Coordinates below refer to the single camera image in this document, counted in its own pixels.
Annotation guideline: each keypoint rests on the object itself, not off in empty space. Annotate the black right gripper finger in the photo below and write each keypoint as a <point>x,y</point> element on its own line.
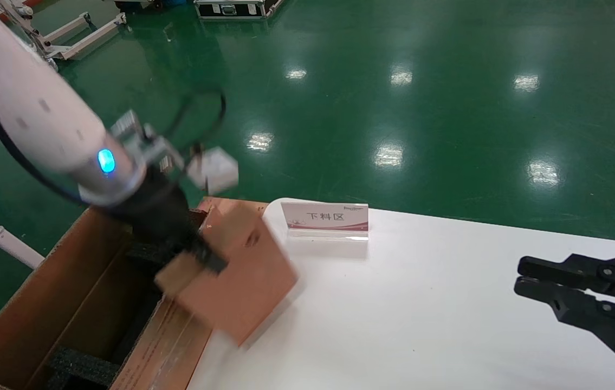
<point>594,273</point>
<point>600,319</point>

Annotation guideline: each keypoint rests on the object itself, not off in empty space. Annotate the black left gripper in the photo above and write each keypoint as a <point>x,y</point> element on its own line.
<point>163,211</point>

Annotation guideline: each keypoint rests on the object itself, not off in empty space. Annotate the small cardboard box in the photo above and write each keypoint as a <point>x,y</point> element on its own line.
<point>253,292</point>

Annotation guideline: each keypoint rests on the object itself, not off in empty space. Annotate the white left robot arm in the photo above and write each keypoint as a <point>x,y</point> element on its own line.
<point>25,103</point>

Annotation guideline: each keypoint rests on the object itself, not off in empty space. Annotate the large cardboard box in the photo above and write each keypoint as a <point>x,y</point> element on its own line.
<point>25,319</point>

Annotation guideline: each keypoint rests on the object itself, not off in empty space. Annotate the acrylic sign with Chinese text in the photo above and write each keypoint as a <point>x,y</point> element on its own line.
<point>323,219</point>

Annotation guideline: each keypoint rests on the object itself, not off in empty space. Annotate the black foam insert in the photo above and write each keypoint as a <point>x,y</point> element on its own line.
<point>79,365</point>

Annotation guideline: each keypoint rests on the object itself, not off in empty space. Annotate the black aluminium flight case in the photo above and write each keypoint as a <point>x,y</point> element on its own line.
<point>231,10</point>

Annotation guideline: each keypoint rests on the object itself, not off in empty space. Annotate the dark machine base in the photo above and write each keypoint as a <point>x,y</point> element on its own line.
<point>139,4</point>

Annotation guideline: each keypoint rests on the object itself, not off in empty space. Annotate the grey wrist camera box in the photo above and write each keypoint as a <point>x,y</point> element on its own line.
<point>212,170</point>

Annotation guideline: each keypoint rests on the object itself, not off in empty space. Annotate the white wheeled metal frame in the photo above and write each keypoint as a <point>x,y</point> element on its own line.
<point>85,40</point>

